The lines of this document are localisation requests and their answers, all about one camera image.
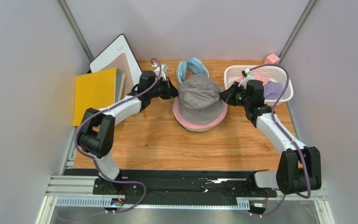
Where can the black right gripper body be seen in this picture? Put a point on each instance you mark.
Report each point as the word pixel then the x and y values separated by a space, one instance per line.
pixel 231 94

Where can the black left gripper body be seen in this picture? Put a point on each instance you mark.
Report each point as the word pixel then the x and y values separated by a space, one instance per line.
pixel 161 88

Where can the pink bucket hat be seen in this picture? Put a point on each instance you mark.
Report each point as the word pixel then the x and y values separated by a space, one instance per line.
pixel 180 119

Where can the grey hat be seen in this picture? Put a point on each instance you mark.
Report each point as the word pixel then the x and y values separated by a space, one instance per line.
pixel 198 101

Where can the pink and beige reversible hat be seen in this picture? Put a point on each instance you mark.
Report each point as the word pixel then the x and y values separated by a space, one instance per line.
pixel 198 127

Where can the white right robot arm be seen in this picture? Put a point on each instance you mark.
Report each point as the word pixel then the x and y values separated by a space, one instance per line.
pixel 299 169

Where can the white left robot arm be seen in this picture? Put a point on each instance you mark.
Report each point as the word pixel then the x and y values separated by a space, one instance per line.
pixel 94 137

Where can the white perforated plastic basket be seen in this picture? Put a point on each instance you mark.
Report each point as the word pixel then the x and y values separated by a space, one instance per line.
pixel 275 74

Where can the pink cloth in basket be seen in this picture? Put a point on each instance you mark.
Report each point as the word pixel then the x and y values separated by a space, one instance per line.
pixel 258 77

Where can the light blue headphones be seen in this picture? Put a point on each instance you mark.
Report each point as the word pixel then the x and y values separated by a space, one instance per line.
pixel 195 65

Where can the lavender cloth in basket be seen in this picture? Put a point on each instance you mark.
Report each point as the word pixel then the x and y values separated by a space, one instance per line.
pixel 272 90

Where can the pink brown folder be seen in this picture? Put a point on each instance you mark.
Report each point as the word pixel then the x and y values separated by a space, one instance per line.
pixel 124 71

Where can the small pink box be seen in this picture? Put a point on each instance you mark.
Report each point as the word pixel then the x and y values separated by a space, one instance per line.
pixel 272 59

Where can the yellow binder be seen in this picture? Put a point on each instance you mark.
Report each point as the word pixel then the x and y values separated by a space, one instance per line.
pixel 97 90

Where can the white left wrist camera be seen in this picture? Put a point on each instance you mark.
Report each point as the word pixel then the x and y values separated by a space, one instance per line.
pixel 160 69

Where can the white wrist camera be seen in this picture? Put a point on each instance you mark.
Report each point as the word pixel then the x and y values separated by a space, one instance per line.
pixel 247 75
pixel 160 69

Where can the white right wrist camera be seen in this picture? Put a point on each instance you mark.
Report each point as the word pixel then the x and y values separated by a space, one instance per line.
pixel 247 75

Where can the white board black frame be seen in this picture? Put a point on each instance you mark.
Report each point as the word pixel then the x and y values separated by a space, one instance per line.
pixel 118 54

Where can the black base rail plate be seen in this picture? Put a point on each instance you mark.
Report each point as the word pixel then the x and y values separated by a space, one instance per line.
pixel 183 187

